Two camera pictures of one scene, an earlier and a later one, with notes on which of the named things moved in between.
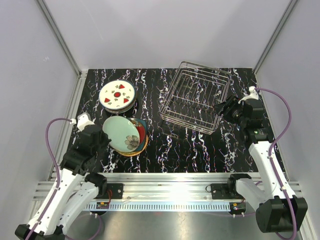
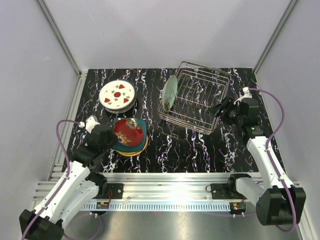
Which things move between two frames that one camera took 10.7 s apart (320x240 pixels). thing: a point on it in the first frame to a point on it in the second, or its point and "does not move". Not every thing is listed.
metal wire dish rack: (194, 92) does not move
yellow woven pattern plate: (133, 153) does not move
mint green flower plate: (123, 133) to (169, 92)
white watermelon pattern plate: (117, 94) does not move
